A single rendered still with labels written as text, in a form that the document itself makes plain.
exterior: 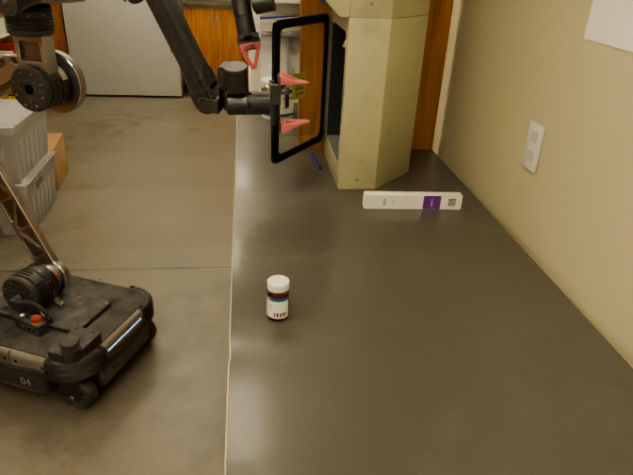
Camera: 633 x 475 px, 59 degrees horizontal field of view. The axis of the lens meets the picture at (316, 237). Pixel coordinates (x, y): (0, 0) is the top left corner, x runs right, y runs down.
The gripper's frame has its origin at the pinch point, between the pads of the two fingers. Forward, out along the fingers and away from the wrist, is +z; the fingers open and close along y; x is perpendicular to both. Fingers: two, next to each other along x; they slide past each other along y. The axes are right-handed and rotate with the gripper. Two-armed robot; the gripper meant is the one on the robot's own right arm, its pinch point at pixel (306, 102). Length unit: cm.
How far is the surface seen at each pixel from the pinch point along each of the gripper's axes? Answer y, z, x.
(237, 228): -27.4, -18.3, -15.0
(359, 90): 0.8, 15.2, 9.7
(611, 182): -5, 55, -47
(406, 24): 16.9, 28.2, 15.1
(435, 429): -30, 12, -82
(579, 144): -2, 55, -33
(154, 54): -61, -118, 498
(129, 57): -65, -145, 497
